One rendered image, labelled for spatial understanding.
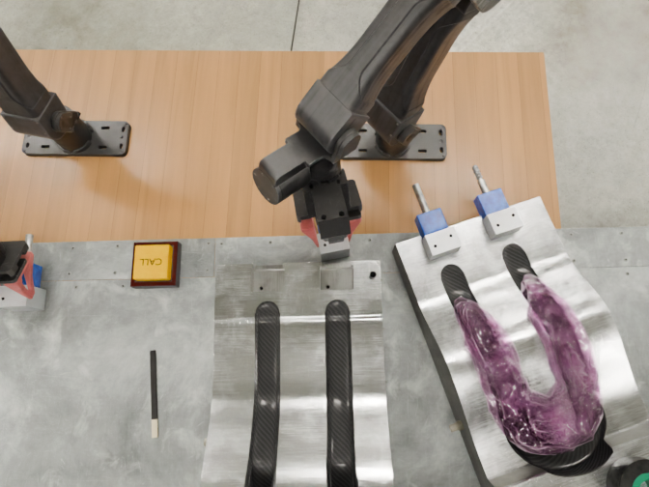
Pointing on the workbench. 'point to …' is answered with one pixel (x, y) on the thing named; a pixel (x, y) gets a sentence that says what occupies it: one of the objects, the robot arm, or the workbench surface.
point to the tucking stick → (154, 394)
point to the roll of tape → (628, 472)
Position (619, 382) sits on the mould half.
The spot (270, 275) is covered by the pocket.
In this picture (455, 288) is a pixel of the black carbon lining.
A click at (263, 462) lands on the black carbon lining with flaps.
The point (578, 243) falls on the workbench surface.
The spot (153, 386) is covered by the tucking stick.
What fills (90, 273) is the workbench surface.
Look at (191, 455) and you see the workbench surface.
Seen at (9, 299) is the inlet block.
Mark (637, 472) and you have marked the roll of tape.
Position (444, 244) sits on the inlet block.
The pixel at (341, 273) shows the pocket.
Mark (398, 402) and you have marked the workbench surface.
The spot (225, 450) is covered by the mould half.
